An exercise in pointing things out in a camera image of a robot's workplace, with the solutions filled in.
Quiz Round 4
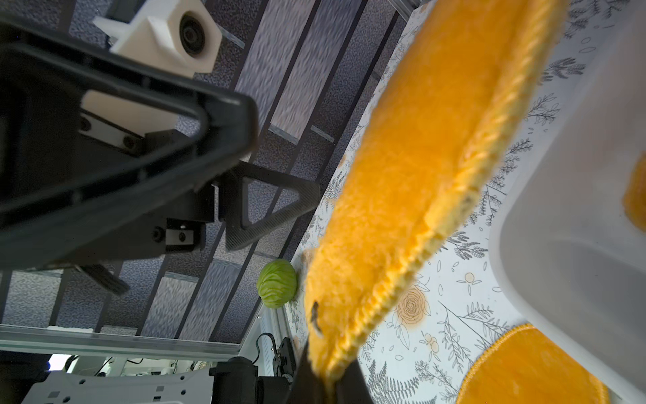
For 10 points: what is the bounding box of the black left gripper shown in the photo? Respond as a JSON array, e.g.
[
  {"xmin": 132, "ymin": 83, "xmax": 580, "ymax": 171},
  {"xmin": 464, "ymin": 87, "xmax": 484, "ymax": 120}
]
[{"xmin": 1, "ymin": 14, "xmax": 321, "ymax": 270}]

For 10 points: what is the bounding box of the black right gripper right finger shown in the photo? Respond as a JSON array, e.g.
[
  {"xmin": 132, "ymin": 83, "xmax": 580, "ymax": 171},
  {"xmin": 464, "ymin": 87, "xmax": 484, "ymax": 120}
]
[{"xmin": 335, "ymin": 360, "xmax": 373, "ymax": 404}]

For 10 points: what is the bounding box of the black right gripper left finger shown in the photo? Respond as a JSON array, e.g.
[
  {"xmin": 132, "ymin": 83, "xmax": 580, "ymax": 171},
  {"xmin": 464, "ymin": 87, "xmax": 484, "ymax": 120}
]
[{"xmin": 285, "ymin": 348, "xmax": 331, "ymax": 404}]

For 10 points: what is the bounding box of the orange fleece insole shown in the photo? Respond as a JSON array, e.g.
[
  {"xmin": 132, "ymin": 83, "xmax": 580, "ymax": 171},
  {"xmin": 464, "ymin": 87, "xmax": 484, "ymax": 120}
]
[
  {"xmin": 622, "ymin": 153, "xmax": 646, "ymax": 232},
  {"xmin": 456, "ymin": 324, "xmax": 610, "ymax": 403},
  {"xmin": 304, "ymin": 1, "xmax": 567, "ymax": 385}
]

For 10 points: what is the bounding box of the white plastic storage box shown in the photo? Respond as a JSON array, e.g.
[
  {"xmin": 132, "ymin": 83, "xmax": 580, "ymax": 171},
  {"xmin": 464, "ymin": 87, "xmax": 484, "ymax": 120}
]
[{"xmin": 490, "ymin": 1, "xmax": 645, "ymax": 403}]

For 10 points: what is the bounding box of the green cabbage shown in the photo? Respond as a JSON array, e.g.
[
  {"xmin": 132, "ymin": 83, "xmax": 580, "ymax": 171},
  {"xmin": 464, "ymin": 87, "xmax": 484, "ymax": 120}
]
[{"xmin": 257, "ymin": 259, "xmax": 298, "ymax": 309}]

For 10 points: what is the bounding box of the aluminium front rail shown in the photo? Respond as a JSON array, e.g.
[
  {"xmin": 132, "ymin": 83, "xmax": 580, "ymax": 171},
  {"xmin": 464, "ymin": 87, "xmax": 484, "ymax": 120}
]
[{"xmin": 1, "ymin": 324, "xmax": 241, "ymax": 361}]

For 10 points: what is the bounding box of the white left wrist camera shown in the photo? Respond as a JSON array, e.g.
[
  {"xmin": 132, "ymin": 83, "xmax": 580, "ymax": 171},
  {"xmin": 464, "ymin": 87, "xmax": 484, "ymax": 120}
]
[{"xmin": 82, "ymin": 0, "xmax": 223, "ymax": 136}]

